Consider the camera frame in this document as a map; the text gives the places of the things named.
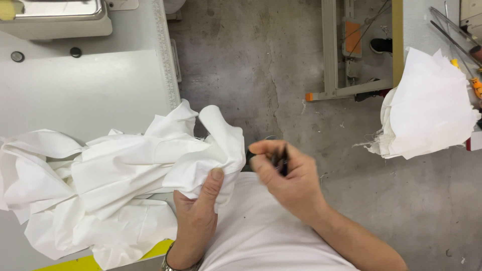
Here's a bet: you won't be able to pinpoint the grey sewing table frame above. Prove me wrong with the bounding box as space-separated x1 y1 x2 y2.
305 0 404 102

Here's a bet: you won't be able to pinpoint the white fabric garment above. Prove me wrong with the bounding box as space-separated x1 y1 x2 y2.
0 99 247 271

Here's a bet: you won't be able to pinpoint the person's left hand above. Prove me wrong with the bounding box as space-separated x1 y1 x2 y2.
166 167 225 270

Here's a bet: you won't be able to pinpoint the measuring tape strip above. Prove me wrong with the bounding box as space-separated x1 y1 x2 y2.
152 0 182 110

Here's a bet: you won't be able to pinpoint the stack of white fabric pieces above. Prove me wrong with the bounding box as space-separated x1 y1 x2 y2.
363 47 482 160

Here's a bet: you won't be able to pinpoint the orange handled tool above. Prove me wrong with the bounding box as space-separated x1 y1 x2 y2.
450 58 482 100

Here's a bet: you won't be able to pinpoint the orange sewing machine pedal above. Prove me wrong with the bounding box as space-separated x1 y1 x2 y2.
342 20 363 58

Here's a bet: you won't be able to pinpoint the silver wristwatch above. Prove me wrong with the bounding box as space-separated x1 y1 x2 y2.
161 241 205 271

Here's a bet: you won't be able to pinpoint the person's right hand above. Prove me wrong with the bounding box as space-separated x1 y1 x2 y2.
248 140 329 226

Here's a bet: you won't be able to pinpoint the person's white shirt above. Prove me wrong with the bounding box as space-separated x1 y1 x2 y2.
198 172 360 271

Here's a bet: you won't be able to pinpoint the dark thread snips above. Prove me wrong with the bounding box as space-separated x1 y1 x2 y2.
272 144 290 177

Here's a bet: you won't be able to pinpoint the white sewing machine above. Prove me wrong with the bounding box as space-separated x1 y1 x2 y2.
0 0 113 41

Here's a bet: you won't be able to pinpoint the metal rod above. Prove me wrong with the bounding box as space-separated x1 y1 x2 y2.
429 6 482 68

